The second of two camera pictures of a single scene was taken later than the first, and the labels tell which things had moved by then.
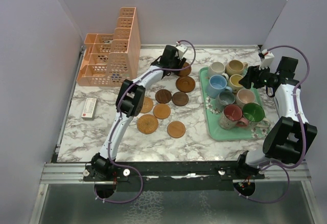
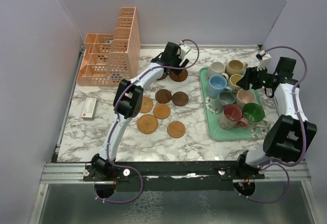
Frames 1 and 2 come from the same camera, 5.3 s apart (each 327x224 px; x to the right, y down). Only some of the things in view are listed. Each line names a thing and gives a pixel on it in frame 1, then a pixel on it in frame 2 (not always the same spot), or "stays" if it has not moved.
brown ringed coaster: x=185 y=83 -> x=182 y=76
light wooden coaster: x=161 y=110 stays
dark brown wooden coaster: x=163 y=96 stays
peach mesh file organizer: x=111 y=58 stays
